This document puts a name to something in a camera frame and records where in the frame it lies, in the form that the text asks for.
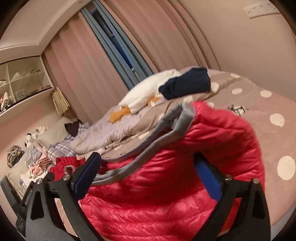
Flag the pink-red down jacket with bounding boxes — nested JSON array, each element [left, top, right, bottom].
[[79, 102, 264, 240]]

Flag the pile of pastel clothes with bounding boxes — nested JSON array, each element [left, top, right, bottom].
[[20, 141, 54, 183]]

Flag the colourful fabric bundle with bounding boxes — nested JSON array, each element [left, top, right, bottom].
[[7, 145, 25, 168]]

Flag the dark red folded down jacket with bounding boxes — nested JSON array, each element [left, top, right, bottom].
[[49, 156, 86, 181]]

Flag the plush toys on headboard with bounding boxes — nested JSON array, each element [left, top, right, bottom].
[[24, 126, 48, 148]]

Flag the plaid pillow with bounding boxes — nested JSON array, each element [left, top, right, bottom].
[[47, 123, 90, 162]]

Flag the beige pillow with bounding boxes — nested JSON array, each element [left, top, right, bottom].
[[36, 117, 73, 149]]

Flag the black small garment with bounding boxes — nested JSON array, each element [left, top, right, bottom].
[[64, 120, 82, 137]]

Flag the grey crumpled duvet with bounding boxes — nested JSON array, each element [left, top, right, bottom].
[[69, 101, 168, 154]]

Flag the polka dot bed cover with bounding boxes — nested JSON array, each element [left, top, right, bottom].
[[103, 70, 295, 236]]

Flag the pleated beige lampshade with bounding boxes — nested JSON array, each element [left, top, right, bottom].
[[51, 87, 70, 115]]

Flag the navy blue folded garment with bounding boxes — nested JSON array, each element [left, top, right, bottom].
[[159, 68, 211, 100]]

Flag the white goose plush toy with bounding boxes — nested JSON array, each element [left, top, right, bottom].
[[109, 69, 181, 123]]

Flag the blue-grey inner curtain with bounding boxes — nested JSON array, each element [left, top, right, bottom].
[[81, 1, 153, 89]]

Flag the pink curtain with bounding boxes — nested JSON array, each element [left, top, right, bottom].
[[42, 1, 220, 123]]

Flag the white power strip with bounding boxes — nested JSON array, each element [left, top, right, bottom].
[[244, 1, 280, 19]]

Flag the white wall shelf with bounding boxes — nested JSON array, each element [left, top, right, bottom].
[[1, 56, 54, 115]]

